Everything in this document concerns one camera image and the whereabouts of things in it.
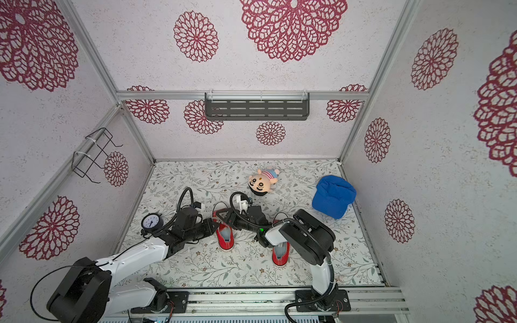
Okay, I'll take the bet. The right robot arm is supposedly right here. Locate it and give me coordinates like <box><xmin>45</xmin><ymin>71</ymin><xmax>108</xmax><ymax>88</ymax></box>
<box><xmin>215</xmin><ymin>206</ymin><xmax>336</xmax><ymax>297</ymax></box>

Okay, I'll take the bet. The red sneaker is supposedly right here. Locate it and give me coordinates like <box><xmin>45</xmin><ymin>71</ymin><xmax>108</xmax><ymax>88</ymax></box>
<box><xmin>272</xmin><ymin>233</ymin><xmax>290</xmax><ymax>267</ymax></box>
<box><xmin>212</xmin><ymin>211</ymin><xmax>234</xmax><ymax>251</ymax></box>

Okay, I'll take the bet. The plush doll head toy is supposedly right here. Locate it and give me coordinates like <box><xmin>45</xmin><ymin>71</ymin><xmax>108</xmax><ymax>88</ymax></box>
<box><xmin>248</xmin><ymin>169</ymin><xmax>280</xmax><ymax>196</ymax></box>

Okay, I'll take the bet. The blue cap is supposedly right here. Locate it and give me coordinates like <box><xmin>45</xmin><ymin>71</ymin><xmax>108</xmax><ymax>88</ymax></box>
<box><xmin>312</xmin><ymin>175</ymin><xmax>357</xmax><ymax>219</ymax></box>

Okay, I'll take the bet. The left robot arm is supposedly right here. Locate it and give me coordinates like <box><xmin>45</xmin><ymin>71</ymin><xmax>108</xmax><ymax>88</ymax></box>
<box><xmin>47</xmin><ymin>207</ymin><xmax>218</xmax><ymax>322</ymax></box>

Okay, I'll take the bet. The black pressure gauge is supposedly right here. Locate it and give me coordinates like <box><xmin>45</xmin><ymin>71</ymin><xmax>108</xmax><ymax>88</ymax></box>
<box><xmin>141</xmin><ymin>213</ymin><xmax>164</xmax><ymax>237</ymax></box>

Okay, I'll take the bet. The grey wall shelf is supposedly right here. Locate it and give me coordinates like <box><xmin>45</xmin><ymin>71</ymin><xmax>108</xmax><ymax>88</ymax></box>
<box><xmin>204</xmin><ymin>92</ymin><xmax>310</xmax><ymax>121</ymax></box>

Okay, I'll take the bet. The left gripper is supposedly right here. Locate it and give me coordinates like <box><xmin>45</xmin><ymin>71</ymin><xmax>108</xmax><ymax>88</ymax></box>
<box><xmin>185</xmin><ymin>217</ymin><xmax>221</xmax><ymax>243</ymax></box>

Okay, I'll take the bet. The black wire wall rack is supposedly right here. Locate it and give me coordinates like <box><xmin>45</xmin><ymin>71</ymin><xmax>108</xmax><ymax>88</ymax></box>
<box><xmin>71</xmin><ymin>127</ymin><xmax>123</xmax><ymax>184</ymax></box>

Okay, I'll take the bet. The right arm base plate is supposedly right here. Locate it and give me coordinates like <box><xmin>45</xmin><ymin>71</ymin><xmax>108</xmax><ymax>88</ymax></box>
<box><xmin>295</xmin><ymin>288</ymin><xmax>351</xmax><ymax>312</ymax></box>

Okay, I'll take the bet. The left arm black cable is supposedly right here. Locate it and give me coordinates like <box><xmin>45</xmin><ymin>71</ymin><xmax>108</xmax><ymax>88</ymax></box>
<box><xmin>29</xmin><ymin>264</ymin><xmax>88</xmax><ymax>322</ymax></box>

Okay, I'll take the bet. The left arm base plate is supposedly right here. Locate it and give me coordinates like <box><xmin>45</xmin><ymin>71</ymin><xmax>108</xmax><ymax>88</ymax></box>
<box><xmin>130</xmin><ymin>292</ymin><xmax>189</xmax><ymax>314</ymax></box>

